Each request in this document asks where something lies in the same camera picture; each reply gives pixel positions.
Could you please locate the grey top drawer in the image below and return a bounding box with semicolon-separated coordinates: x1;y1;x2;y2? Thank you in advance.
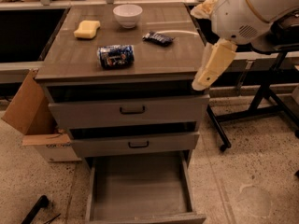
50;80;209;129

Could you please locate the yellow sponge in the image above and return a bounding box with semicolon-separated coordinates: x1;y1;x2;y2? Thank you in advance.
74;21;100;39

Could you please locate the black bar on floor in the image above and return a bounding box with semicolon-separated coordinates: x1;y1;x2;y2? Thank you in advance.
21;195;50;224

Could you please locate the grey middle drawer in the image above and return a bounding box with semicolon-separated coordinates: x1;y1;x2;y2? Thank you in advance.
70;122;199;158

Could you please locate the open cardboard box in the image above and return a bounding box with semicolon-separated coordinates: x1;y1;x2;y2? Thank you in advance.
2;70;80;162

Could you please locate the blue pepsi can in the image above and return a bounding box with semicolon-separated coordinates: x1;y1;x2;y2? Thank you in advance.
97;45;135;69

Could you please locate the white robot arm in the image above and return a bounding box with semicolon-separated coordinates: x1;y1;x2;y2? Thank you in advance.
191;0;299;91

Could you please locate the black side table stand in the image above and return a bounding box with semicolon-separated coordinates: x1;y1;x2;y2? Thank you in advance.
206;12;299;152

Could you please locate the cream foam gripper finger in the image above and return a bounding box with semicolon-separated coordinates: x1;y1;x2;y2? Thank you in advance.
192;38;237;91
191;0;218;19

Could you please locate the grey drawer cabinet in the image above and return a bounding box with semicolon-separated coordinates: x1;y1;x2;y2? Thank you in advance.
36;3;209;158

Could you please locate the dark blue snack packet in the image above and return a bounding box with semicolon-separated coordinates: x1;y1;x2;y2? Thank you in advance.
142;31;174;47

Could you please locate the white ceramic bowl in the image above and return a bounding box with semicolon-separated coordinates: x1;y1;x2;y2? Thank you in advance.
113;4;143;29

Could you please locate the grey open bottom drawer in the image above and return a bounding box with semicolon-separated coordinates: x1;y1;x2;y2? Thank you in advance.
85;151;206;224

